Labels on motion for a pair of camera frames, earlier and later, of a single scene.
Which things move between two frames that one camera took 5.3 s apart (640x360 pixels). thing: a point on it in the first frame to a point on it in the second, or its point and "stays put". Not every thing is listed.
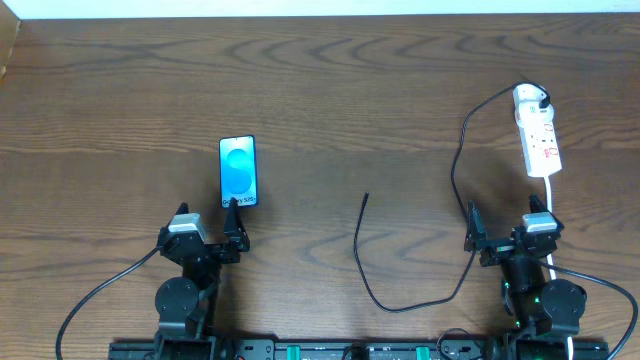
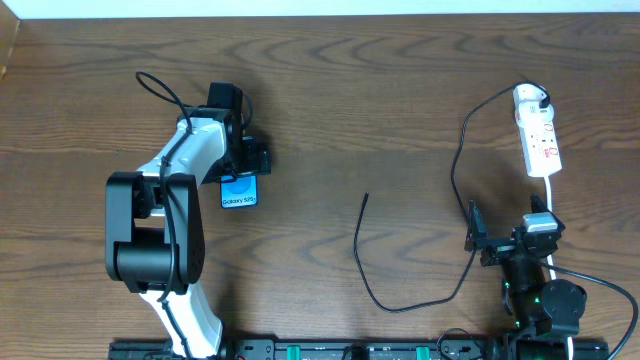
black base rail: [243, 349] stays put
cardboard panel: [9, 26] stays put
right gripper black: [505, 248] stays put
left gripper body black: [211, 251] to [257, 162]
